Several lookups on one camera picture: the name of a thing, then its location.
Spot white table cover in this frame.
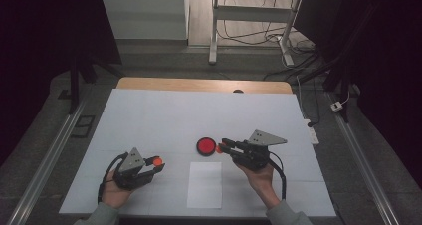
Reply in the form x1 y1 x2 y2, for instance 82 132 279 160
59 88 336 218

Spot dark curtain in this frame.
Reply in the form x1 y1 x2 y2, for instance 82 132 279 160
293 0 422 189
0 0 123 166

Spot person's right hand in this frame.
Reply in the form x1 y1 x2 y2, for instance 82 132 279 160
233 160 282 210

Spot person's left hand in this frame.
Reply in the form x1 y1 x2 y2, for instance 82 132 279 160
100 169 134 210

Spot black floor plate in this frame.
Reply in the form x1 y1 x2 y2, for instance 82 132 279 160
71 114 97 139

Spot wooden table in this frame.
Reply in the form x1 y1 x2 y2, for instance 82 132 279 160
115 77 294 95

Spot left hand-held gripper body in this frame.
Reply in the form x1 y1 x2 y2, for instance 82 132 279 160
113 146 157 191

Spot white paper sheet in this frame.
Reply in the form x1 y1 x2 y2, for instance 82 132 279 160
186 161 223 210

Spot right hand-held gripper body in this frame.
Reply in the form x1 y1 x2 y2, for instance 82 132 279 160
232 128 289 172

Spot black stand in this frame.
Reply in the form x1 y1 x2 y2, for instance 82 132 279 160
58 50 126 115
298 0 361 123

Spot aluminium rail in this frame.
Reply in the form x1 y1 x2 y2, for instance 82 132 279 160
6 95 89 225
326 92 401 225

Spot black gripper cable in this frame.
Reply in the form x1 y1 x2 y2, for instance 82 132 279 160
268 150 288 201
97 151 129 205

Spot white metal desk frame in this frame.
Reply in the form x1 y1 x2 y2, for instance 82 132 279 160
208 0 304 68

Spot white power strip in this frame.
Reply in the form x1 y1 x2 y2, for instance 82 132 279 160
304 118 320 145

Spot round red ink pad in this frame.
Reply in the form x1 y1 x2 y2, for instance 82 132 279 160
195 136 218 157

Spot white cabinet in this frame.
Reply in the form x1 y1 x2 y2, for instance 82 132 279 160
100 0 190 41

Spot black floor cables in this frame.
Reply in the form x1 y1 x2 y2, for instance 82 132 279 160
217 0 329 83

